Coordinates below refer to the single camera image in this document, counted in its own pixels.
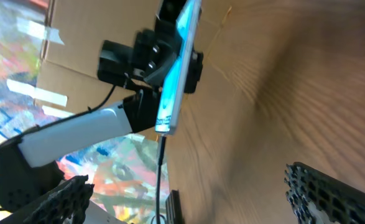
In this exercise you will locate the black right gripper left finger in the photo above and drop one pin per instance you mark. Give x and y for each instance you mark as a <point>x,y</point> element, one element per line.
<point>66,203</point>

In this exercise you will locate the smartphone with teal screen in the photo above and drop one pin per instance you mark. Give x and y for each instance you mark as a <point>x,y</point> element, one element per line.
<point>174,84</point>

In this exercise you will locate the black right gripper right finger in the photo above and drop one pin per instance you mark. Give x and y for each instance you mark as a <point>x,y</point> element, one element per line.
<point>318,198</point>

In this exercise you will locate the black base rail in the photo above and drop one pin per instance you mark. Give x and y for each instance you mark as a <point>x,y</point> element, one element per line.
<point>173,208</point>

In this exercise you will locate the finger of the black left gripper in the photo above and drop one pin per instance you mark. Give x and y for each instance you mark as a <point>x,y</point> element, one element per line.
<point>194,72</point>
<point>158,69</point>

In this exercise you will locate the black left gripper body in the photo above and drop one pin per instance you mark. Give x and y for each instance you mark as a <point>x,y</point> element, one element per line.
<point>124,66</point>

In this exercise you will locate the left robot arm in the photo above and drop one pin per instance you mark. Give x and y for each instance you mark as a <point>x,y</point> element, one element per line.
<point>28,167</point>

